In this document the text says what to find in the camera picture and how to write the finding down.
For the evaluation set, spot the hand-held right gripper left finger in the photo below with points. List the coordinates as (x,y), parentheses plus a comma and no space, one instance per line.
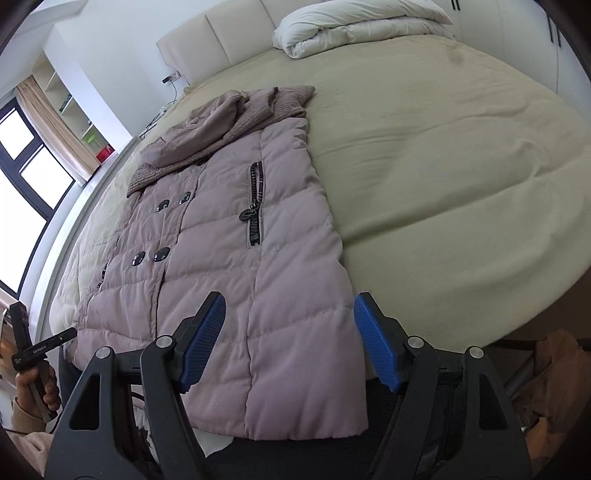
(203,341)

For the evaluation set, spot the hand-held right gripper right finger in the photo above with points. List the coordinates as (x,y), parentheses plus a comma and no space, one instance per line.
(376,341)

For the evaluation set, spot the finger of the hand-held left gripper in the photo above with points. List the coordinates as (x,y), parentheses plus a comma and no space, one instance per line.
(19,325)
(62,337)

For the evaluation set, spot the mauve hooded puffer coat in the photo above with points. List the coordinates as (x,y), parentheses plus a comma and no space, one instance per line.
(277,230)

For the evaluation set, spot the person's left forearm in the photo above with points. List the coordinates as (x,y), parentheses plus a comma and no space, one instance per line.
(25,434)

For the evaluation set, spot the person's left hand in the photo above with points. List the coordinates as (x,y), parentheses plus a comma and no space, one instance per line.
(48,390)

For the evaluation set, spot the white window ledge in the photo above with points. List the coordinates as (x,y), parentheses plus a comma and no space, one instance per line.
(69,221)

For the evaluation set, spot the black framed window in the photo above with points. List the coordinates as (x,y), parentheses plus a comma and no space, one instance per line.
(44,170)

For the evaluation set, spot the brown crumpled bag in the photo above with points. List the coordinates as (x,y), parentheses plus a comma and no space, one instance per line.
(554,392)

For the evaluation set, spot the red box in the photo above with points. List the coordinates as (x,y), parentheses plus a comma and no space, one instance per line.
(105,153)

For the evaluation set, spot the bed with beige sheet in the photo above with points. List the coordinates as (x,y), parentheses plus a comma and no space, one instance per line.
(438,161)

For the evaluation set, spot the beige curtain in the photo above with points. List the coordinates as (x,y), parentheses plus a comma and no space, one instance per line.
(51,124)

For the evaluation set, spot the dark patterned box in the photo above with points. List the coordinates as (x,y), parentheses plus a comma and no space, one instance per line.
(67,102)

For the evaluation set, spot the white built-in shelf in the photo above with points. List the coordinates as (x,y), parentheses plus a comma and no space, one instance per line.
(55,81)

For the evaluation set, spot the beige padded headboard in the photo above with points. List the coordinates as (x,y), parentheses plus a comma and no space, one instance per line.
(207,41)

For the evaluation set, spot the folded white duvet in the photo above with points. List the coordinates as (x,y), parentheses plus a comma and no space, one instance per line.
(346,23)

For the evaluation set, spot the white wardrobe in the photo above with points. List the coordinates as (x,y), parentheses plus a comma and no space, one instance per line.
(508,46)

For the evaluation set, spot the wall power outlet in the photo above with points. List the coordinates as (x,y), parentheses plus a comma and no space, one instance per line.
(171,77)

